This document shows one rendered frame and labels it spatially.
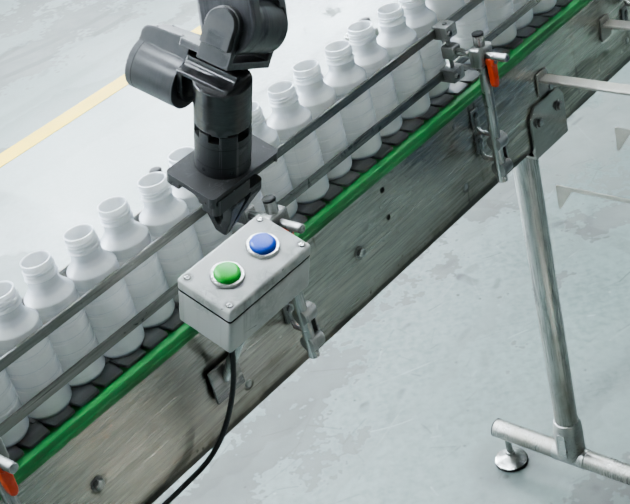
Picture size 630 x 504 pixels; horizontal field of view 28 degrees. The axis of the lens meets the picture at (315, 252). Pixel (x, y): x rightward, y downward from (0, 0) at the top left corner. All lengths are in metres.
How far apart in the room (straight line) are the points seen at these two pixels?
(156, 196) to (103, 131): 3.03
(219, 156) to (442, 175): 0.69
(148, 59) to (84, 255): 0.30
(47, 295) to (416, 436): 1.49
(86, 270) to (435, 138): 0.61
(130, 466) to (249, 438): 1.39
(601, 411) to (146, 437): 1.44
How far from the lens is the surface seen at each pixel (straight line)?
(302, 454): 2.83
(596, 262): 3.21
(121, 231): 1.48
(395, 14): 1.78
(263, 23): 1.17
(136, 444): 1.53
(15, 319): 1.40
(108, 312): 1.47
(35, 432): 1.46
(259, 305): 1.39
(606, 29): 2.20
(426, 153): 1.82
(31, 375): 1.43
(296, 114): 1.64
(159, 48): 1.23
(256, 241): 1.41
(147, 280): 1.51
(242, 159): 1.24
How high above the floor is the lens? 1.84
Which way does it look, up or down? 32 degrees down
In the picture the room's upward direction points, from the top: 15 degrees counter-clockwise
